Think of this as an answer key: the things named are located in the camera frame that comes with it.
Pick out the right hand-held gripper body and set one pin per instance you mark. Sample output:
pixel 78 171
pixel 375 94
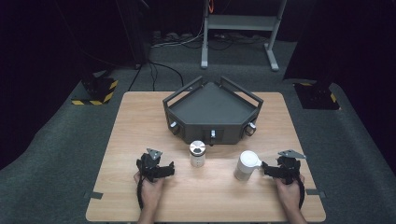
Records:
pixel 288 168

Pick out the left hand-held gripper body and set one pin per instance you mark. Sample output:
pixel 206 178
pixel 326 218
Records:
pixel 150 164

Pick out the glass jar with silver lid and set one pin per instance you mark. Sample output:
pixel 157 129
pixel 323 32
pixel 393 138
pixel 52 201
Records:
pixel 197 155

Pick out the black angular tray with rails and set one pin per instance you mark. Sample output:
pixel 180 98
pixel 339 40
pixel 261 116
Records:
pixel 211 105

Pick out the person's left hand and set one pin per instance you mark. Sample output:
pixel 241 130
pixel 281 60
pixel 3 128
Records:
pixel 152 193

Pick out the person's right hand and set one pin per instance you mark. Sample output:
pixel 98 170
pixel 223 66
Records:
pixel 289 194

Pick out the grey tape strip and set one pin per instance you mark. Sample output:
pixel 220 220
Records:
pixel 93 195
pixel 316 193

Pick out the black base with striped edge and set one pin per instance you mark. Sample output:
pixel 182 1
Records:
pixel 98 90
pixel 316 96

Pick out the dark power strip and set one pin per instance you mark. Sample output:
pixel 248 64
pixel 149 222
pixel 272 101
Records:
pixel 171 36

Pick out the grey metal stand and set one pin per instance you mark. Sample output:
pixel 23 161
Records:
pixel 239 22

